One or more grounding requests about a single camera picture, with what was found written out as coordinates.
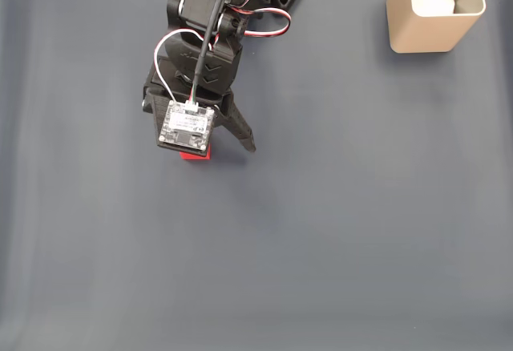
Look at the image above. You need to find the grey table cloth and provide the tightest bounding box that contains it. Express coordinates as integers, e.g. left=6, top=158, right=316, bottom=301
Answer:
left=0, top=0, right=513, bottom=351

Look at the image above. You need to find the white red servo cable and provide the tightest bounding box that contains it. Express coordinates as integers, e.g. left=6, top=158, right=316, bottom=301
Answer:
left=230, top=5, right=293, bottom=41
left=153, top=28, right=220, bottom=107

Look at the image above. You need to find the black camera cable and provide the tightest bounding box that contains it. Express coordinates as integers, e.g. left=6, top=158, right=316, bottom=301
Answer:
left=192, top=0, right=234, bottom=106

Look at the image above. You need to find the red cube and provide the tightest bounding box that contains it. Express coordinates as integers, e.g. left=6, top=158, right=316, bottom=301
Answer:
left=179, top=147, right=213, bottom=165

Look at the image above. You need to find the camera circuit board on mount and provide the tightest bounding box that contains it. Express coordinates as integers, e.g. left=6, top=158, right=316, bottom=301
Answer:
left=156, top=99, right=216, bottom=158

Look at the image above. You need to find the beige rectangular box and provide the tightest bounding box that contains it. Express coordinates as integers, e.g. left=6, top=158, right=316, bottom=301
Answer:
left=386, top=0, right=487, bottom=54

